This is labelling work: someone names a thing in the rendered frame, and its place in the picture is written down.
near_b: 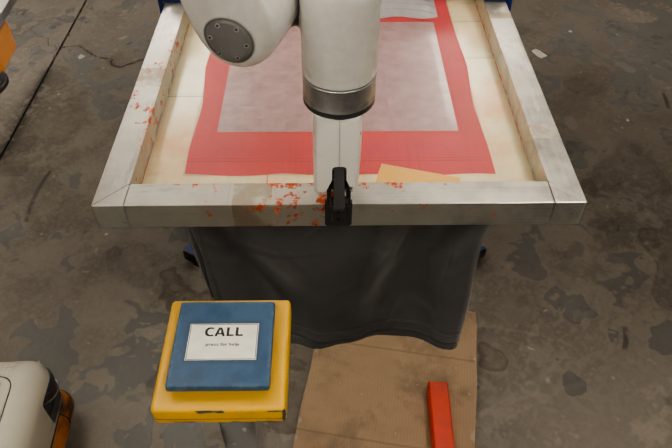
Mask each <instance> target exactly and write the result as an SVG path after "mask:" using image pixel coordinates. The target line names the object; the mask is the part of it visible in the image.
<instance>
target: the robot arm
mask: <svg viewBox="0 0 672 448"><path fill-rule="evenodd" d="M180 1H181V3H182V5H183V8H184V10H185V12H186V14H187V16H188V19H189V21H190V23H191V25H192V27H193V28H194V30H195V32H196V34H197V35H198V37H199V38H200V40H201V41H202V43H203V44H204V45H205V46H206V48H207V49H208V50H209V51H210V52H211V53H212V54H213V55H214V56H216V57H217V58H218V59H220V60H221V61H223V62H225V63H227V64H229V65H233V66H237V67H249V66H254V65H256V64H258V63H261V62H263V61H264V60H265V59H267V58H268V57H269V56H270V55H271V54H272V53H273V52H274V50H275V49H276V48H277V46H278V45H279V44H280V42H281V41H282V40H283V38H284V37H285V35H286V34H287V32H288V31H289V29H290V28H291V27H294V26H297V27H299V28H300V33H301V58H302V82H303V102H304V104H305V105H306V107H307V108H308V109H309V110H310V111H311V112H312V113H313V118H312V126H313V169H314V190H315V191H316V192H317V193H325V192H326V190H327V199H326V200H325V225H327V226H349V225H351V224H352V199H351V191H352V193H353V192H354V191H355V190H356V189H357V186H358V178H359V168H360V157H361V144H362V126H363V114H365V113H366V112H368V111H369V110H370V109H371V108H372V106H373V105H374V102H375V93H376V75H377V57H378V40H379V23H380V6H381V0H180ZM331 189H334V196H332V197H331ZM345 189H346V196H345Z"/></svg>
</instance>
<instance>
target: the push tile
mask: <svg viewBox="0 0 672 448"><path fill-rule="evenodd" d="M275 308H276V306H275V303H274V302H183V303H182V304H181V307H180V312H179V317H178V322H177V327H176V333H175V338H174V343H173V348H172V353H171V358H170V363H169V368H168V373H167V379H166V384H165V389H166V391H168V392H184V391H268V390H269V389H270V381H271V367H272V352H273V338H274V323H275Z"/></svg>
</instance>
